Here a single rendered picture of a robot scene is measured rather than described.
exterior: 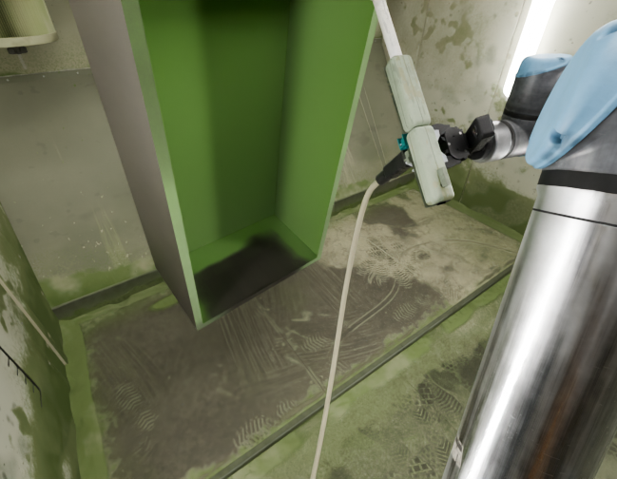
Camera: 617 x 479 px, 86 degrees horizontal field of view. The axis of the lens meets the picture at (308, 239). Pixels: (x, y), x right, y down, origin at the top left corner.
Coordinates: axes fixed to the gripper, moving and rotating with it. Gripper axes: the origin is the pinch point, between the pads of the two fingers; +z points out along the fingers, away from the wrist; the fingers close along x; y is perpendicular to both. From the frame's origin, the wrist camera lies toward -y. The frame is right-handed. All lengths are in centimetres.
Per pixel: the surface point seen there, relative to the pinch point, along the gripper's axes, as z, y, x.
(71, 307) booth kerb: 114, 143, -8
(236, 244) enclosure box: 30, 95, 0
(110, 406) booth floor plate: 94, 109, -54
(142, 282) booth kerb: 81, 150, -3
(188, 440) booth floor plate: 65, 90, -71
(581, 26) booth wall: -158, 50, 67
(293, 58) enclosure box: 3, 41, 51
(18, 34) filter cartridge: 94, 83, 97
